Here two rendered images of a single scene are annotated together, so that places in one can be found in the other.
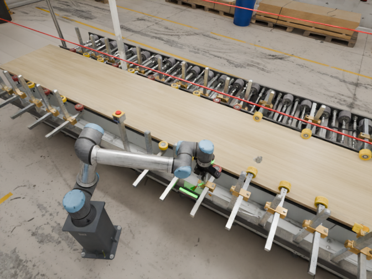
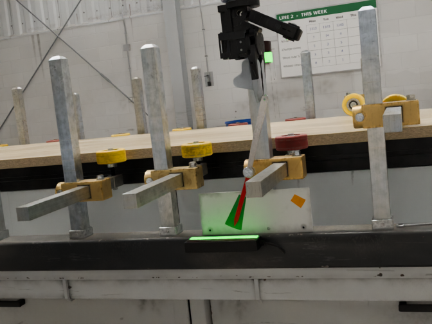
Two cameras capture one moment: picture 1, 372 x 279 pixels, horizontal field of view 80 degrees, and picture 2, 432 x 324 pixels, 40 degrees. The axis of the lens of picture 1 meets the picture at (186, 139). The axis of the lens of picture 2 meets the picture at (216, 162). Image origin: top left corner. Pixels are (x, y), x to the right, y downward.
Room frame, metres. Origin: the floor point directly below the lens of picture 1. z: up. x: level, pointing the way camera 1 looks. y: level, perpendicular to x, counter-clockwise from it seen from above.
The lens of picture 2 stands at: (-0.37, 0.17, 1.02)
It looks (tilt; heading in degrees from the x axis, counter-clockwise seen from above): 6 degrees down; 351
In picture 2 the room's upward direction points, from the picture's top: 6 degrees counter-clockwise
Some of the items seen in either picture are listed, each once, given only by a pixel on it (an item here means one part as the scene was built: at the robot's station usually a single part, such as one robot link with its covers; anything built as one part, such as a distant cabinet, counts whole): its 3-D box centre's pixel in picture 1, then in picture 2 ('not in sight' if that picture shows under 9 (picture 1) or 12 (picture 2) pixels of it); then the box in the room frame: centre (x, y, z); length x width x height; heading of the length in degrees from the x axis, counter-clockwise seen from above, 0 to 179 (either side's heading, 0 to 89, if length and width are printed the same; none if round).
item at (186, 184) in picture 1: (197, 190); (254, 212); (0.93, -0.12, 0.75); 0.26 x 0.01 x 0.10; 63
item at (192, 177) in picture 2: not in sight; (173, 178); (1.04, 0.05, 0.84); 0.14 x 0.06 x 0.05; 63
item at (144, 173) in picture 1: (150, 166); (76, 195); (1.09, 0.28, 0.82); 0.44 x 0.03 x 0.04; 153
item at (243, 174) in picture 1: (236, 192); (375, 120); (0.82, -0.38, 0.93); 0.04 x 0.04 x 0.48; 63
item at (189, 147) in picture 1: (186, 149); not in sight; (0.86, -0.01, 1.33); 0.12 x 0.12 x 0.09; 86
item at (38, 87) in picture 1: (47, 104); not in sight; (1.73, 1.40, 0.89); 0.04 x 0.04 x 0.48; 63
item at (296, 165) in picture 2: (206, 184); (275, 168); (0.93, -0.18, 0.85); 0.14 x 0.06 x 0.05; 63
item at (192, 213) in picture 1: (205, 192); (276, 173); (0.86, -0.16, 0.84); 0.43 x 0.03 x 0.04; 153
